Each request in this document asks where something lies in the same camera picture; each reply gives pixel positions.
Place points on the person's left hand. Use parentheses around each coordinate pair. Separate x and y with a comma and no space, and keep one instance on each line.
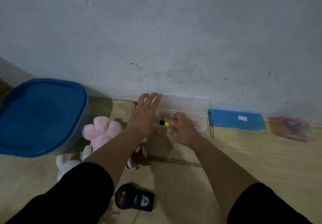
(143,118)

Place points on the person's right hand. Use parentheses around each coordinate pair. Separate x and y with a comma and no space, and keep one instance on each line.
(185,130)

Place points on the yellow black screwdriver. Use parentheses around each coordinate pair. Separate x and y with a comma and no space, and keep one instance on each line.
(164,123)

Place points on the clear plastic box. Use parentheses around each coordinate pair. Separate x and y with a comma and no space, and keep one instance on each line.
(191,108)

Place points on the blue plastic box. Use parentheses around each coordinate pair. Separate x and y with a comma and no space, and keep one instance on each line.
(226,119)

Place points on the pink plush toy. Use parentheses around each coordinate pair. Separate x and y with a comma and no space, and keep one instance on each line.
(100,130)

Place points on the black remote controller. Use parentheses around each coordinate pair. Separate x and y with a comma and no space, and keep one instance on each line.
(130,197)

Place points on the white plush rabbit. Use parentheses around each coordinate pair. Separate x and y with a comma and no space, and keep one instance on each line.
(65,167)

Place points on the pink plastic box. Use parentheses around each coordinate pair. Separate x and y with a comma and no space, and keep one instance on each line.
(284,130)

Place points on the grey bin with blue lid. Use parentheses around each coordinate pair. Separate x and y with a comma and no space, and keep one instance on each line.
(42,113)

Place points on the person's left forearm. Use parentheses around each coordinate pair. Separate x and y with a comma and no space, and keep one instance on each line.
(118,153)

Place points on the person's right forearm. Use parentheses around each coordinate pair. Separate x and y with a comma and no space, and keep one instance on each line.
(224,176)

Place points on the brown striped plush toy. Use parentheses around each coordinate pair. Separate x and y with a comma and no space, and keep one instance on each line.
(139,156)

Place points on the person's black right sleeve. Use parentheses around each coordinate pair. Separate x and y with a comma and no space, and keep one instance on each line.
(264,206)

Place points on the person's black sleeve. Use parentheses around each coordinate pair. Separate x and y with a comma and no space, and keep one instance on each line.
(68,198)
(264,206)

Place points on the person's black left sleeve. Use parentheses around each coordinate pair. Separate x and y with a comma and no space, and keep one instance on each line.
(68,198)

